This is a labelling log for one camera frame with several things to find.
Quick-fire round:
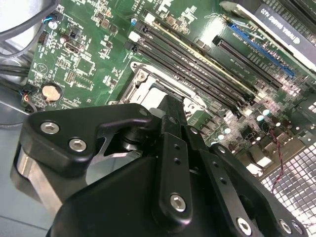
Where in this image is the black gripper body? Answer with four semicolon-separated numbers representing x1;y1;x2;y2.
45;155;233;237

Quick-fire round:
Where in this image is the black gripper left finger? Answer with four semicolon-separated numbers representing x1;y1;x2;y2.
10;94;195;227

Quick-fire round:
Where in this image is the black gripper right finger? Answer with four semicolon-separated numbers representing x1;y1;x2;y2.
184;124;311;237

